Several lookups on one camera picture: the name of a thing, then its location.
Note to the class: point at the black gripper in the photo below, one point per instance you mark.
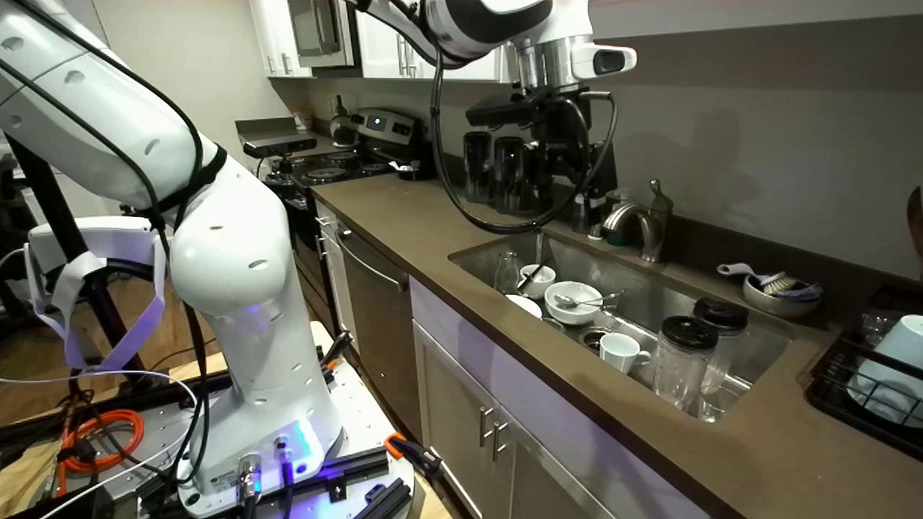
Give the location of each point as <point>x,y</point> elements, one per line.
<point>558,121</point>

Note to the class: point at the chrome kitchen faucet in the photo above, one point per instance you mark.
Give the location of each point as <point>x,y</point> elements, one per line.
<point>648,219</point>

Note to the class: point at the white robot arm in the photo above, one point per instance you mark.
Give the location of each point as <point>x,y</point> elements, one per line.
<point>72,105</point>

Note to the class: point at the dark glass tumbler right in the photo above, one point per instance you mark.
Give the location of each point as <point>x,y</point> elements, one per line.
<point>509,160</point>

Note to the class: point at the dark glass tumbler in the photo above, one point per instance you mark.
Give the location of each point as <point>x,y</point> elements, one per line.
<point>478,160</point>
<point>509,160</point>

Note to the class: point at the dark glass tumbler left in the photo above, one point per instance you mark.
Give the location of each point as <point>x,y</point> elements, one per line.
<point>478,160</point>

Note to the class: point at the white cup in sink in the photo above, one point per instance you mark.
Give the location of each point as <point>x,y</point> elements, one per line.
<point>532,277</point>

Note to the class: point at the white bowl with spoon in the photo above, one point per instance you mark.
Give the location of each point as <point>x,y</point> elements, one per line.
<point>573,304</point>

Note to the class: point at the black stove range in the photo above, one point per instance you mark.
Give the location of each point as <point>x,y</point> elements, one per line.
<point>352,144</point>

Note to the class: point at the stainless steel sink basin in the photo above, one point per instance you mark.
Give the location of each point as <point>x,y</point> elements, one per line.
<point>635,300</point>

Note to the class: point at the white mug in sink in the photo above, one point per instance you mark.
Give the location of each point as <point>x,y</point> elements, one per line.
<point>620,350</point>

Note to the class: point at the glass jar black lid rear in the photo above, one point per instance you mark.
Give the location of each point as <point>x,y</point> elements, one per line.
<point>730,323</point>

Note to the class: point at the glass jar black lid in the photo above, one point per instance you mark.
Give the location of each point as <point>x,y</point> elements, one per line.
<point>730,323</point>
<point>681,356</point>

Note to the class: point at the glass jar black lid front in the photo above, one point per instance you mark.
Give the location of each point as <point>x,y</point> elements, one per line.
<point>681,356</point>

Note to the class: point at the stainless dishwasher front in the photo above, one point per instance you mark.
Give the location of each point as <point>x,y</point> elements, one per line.
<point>382,326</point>

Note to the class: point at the bowl with utensils on counter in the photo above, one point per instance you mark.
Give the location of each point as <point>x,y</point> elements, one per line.
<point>775,291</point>

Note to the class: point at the white lower cabinet doors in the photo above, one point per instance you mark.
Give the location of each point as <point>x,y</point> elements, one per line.
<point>512,445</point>

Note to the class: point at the black dish rack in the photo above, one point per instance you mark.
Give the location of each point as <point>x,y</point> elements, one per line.
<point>828,391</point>

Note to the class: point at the white plate in rack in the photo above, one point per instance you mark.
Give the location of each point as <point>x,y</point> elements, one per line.
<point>896,392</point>

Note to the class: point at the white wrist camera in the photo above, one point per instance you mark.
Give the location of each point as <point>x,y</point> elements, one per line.
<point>600,62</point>

